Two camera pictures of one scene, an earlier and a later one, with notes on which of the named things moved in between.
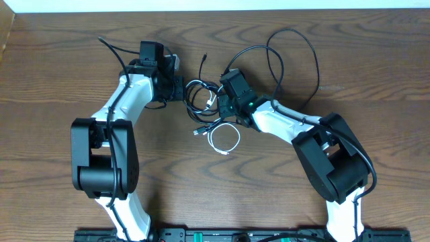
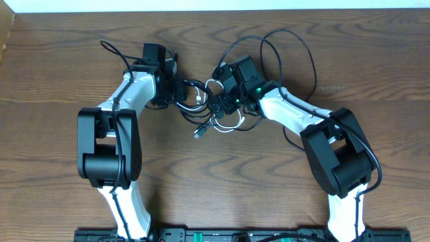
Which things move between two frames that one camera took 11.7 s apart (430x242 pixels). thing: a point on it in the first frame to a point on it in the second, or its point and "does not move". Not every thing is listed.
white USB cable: (218, 124) to (199, 101)
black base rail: (242, 235) does not move
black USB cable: (268, 46) to (202, 131)
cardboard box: (7, 19) does not move
